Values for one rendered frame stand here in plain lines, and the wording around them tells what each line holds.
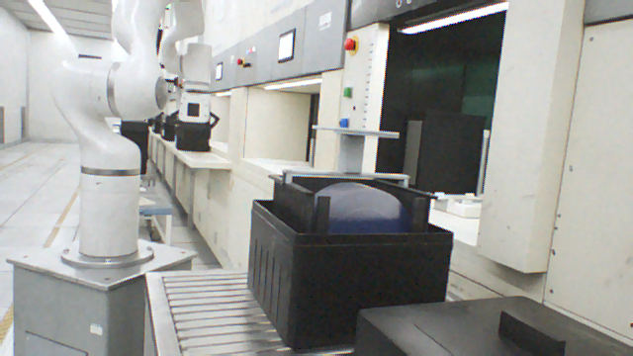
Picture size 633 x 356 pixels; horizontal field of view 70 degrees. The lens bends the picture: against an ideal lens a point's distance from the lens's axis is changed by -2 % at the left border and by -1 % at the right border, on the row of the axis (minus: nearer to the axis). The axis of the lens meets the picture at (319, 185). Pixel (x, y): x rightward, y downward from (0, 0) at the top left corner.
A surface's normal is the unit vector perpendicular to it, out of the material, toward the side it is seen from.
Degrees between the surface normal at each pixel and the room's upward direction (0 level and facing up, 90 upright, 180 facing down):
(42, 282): 90
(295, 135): 90
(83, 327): 90
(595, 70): 90
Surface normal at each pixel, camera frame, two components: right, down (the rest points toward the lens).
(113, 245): 0.56, 0.15
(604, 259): -0.91, -0.03
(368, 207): 0.37, 0.15
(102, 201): 0.15, 0.14
